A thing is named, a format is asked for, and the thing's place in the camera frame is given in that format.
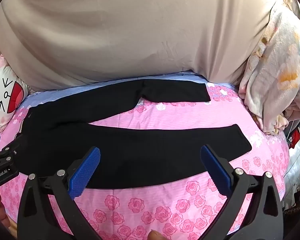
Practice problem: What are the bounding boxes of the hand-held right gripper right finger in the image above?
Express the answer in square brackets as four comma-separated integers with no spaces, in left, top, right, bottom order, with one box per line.
[200,144,284,240]

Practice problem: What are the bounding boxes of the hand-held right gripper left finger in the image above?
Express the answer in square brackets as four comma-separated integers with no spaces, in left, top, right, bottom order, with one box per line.
[17,146,102,240]

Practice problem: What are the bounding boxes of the black pants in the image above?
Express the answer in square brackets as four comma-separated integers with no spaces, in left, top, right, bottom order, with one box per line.
[15,79,252,189]

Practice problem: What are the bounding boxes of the person's left hand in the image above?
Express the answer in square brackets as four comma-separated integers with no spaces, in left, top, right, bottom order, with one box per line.
[0,190,17,239]

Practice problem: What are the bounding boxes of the person's right hand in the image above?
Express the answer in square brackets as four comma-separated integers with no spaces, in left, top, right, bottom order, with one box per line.
[149,229,167,240]

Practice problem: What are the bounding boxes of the white cartoon face pillow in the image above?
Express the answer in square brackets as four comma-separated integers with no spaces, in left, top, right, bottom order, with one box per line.
[0,54,29,133]

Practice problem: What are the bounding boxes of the pink floral bed sheet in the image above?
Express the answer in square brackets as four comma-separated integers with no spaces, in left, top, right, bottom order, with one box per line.
[0,71,290,240]

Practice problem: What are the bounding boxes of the red box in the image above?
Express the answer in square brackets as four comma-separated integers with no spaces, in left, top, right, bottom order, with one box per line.
[288,127,300,148]

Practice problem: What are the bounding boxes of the cream floral fleece blanket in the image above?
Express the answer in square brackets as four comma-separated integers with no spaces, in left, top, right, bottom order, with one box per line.
[239,4,300,136]

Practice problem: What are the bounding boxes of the large beige cloth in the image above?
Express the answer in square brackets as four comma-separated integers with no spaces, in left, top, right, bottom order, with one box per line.
[0,0,288,92]

